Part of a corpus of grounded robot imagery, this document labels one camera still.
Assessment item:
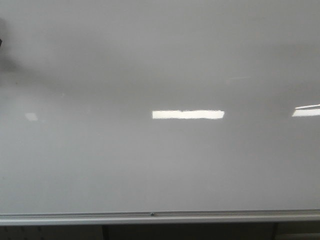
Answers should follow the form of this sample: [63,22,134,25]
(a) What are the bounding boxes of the white whiteboard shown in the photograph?
[0,0,320,214]

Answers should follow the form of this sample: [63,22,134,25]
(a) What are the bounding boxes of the aluminium whiteboard tray rail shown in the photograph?
[0,209,320,226]

